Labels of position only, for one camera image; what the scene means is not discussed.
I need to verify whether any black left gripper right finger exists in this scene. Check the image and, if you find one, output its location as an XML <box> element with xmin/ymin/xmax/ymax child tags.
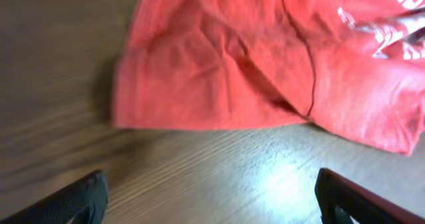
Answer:
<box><xmin>315</xmin><ymin>168</ymin><xmax>424</xmax><ymax>224</ymax></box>

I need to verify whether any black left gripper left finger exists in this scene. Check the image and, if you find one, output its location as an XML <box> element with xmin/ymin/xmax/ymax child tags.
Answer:
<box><xmin>1</xmin><ymin>170</ymin><xmax>108</xmax><ymax>224</ymax></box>

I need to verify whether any orange printed t-shirt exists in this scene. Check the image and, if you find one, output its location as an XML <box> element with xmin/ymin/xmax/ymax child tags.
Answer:
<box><xmin>112</xmin><ymin>0</ymin><xmax>424</xmax><ymax>155</ymax></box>

